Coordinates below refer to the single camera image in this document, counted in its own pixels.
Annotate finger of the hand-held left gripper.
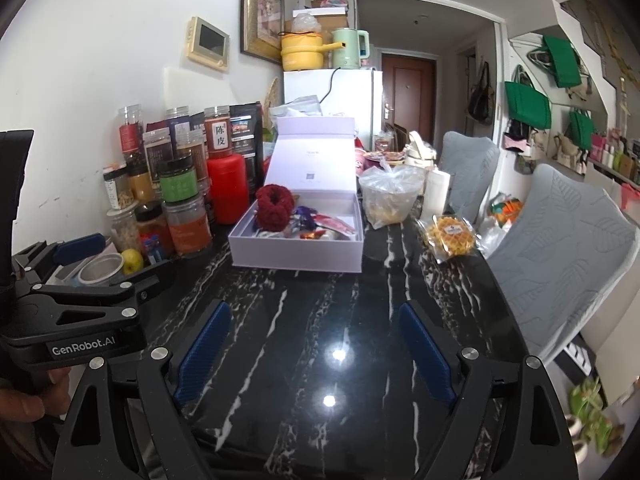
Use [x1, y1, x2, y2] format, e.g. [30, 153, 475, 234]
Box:
[12, 234, 115, 286]
[30, 259, 177, 324]

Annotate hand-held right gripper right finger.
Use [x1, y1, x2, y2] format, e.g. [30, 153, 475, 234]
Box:
[398, 300, 594, 480]

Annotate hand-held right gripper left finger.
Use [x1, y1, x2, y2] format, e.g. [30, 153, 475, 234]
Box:
[55, 300, 234, 480]

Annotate pink lotion tube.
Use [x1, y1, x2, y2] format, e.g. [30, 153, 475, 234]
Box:
[315, 215, 359, 236]

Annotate dark red fluffy scrunchie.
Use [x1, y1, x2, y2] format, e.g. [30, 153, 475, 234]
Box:
[255, 184, 297, 234]

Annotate purple tassel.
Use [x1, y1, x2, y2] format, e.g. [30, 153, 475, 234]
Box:
[292, 205, 322, 231]

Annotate lavender gift box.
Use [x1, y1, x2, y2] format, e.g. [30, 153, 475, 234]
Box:
[228, 116, 364, 274]

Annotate person's left hand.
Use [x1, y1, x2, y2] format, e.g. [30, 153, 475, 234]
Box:
[0, 366, 75, 424]

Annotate metal tin cup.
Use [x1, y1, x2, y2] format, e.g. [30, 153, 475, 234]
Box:
[77, 253, 125, 286]

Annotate oat jar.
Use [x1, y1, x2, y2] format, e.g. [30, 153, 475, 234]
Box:
[107, 207, 141, 254]

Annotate yellow fruit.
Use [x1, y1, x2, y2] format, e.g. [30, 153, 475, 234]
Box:
[121, 249, 145, 275]

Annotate small seed jar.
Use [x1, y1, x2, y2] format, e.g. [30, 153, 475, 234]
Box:
[103, 165, 134, 211]

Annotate red label spice jar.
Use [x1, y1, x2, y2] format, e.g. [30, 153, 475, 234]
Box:
[135, 201, 174, 256]

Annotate yellow powder jar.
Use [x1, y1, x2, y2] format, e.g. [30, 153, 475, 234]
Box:
[127, 160, 156, 204]

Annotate large orange label jar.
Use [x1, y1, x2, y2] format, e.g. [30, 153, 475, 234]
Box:
[165, 195, 214, 256]

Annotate waffle in clear wrapper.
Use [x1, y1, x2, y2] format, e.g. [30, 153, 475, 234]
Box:
[419, 214, 482, 264]

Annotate green label jar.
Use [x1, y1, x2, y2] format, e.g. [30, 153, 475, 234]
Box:
[159, 154, 199, 204]

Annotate brown label jar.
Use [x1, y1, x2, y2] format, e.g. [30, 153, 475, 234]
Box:
[142, 128, 174, 177]

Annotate white plastic bag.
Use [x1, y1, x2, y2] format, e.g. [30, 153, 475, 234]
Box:
[477, 220, 511, 256]

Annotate red label clear jar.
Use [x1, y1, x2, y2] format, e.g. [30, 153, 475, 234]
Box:
[118, 105, 146, 157]

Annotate plastic bag of snacks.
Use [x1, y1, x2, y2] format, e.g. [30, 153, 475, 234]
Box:
[359, 157, 427, 229]

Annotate white power strip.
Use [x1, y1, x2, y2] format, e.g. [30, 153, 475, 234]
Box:
[565, 342, 596, 376]

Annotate red canister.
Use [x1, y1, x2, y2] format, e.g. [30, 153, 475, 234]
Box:
[206, 154, 251, 225]

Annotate orange green bag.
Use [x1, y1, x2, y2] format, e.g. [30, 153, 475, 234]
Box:
[487, 195, 524, 221]

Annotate dark label clear jar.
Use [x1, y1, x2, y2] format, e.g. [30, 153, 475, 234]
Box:
[165, 106, 192, 134]

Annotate grey leaf-pattern chair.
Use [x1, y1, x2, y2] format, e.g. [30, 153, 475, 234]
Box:
[482, 164, 639, 367]
[439, 131, 501, 222]

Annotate orange jar white label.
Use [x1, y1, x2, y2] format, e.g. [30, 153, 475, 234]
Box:
[203, 106, 234, 159]

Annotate green sandals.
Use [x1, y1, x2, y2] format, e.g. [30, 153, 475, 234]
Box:
[567, 377, 626, 459]

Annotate snack plate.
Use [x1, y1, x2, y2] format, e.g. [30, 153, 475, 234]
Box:
[357, 150, 406, 171]

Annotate white kettle bottle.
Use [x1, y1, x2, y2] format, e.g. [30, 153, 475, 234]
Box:
[404, 131, 435, 166]

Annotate black coffee pouch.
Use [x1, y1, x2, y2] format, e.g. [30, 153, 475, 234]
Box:
[231, 102, 265, 182]

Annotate pink bow bag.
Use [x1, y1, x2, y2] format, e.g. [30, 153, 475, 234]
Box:
[502, 132, 531, 154]

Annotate woven fan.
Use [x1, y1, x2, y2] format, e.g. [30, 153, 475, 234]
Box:
[267, 77, 281, 121]

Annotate brown door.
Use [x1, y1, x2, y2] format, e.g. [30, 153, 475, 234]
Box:
[382, 54, 437, 147]

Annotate dark handbag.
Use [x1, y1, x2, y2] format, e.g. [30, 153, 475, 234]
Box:
[467, 62, 496, 126]

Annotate silver foil bag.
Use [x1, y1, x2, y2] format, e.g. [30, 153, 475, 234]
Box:
[280, 95, 321, 116]

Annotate green tote bag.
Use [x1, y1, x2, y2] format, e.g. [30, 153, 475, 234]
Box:
[542, 35, 584, 89]
[504, 81, 552, 129]
[570, 109, 596, 151]

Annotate white fridge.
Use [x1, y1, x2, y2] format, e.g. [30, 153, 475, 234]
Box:
[283, 67, 384, 147]

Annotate row of small bottles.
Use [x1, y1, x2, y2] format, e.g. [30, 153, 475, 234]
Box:
[590, 130, 640, 182]

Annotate yellow cooking pot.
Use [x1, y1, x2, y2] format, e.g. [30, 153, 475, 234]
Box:
[280, 31, 346, 72]

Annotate framed picture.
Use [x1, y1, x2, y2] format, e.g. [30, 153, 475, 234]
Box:
[240, 0, 286, 65]

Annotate green electric kettle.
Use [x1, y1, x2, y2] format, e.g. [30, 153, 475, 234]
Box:
[331, 27, 372, 70]

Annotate clear plastic bag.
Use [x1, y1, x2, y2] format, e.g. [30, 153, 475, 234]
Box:
[291, 12, 321, 36]

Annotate cardboard box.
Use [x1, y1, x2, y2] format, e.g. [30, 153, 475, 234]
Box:
[295, 0, 351, 34]

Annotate black power cable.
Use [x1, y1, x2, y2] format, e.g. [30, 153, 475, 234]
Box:
[320, 67, 337, 104]

